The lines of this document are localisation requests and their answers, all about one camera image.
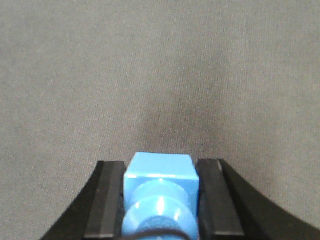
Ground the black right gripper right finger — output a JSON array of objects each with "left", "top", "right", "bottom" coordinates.
[{"left": 196, "top": 159, "right": 320, "bottom": 240}]

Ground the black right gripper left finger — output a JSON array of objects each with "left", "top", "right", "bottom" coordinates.
[{"left": 42, "top": 161, "right": 125, "bottom": 240}]

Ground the blue block with knob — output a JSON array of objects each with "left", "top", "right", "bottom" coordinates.
[{"left": 121, "top": 152, "right": 200, "bottom": 240}]

